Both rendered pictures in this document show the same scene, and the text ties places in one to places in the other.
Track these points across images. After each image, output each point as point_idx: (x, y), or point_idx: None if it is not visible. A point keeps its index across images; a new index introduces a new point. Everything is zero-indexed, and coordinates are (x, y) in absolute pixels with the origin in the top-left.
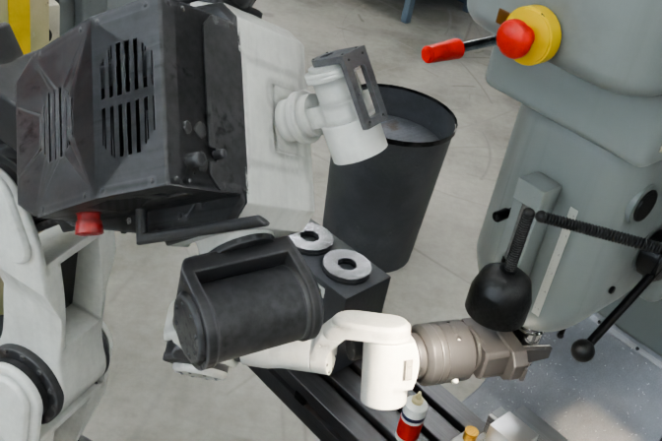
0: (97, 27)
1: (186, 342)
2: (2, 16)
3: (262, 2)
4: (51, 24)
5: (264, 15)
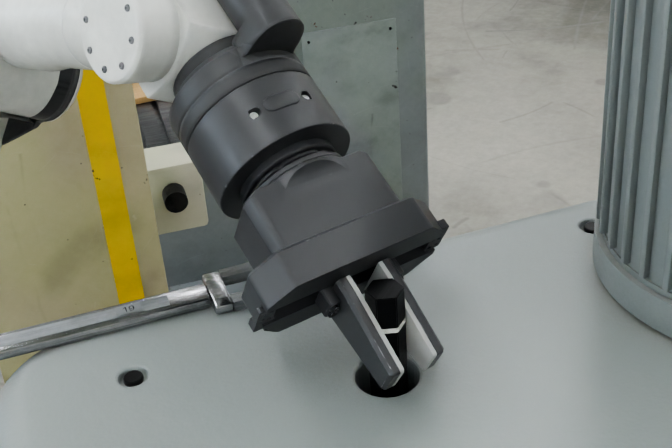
0: None
1: None
2: (91, 201)
3: (598, 63)
4: (191, 184)
5: (596, 83)
